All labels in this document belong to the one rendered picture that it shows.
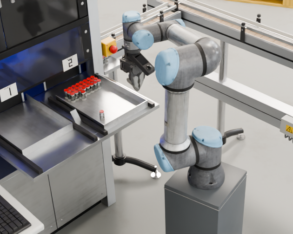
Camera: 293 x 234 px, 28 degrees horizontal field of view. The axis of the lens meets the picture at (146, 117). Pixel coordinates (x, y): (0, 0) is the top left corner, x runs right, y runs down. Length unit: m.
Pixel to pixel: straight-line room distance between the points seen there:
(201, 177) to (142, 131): 1.69
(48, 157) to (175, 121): 0.60
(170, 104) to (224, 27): 1.25
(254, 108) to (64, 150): 1.30
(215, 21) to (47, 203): 1.33
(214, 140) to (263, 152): 1.62
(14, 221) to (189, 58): 0.88
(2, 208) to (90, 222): 1.12
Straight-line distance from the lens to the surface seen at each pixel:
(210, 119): 4.07
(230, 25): 3.23
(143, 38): 2.27
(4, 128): 2.61
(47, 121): 2.61
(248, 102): 3.35
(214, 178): 2.32
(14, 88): 2.60
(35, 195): 2.98
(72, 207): 3.20
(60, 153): 2.41
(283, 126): 3.20
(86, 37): 2.76
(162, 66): 1.93
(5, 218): 2.25
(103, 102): 2.69
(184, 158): 2.19
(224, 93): 3.44
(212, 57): 1.96
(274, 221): 3.36
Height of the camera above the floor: 2.37
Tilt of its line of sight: 35 degrees down
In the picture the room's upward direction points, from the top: 3 degrees counter-clockwise
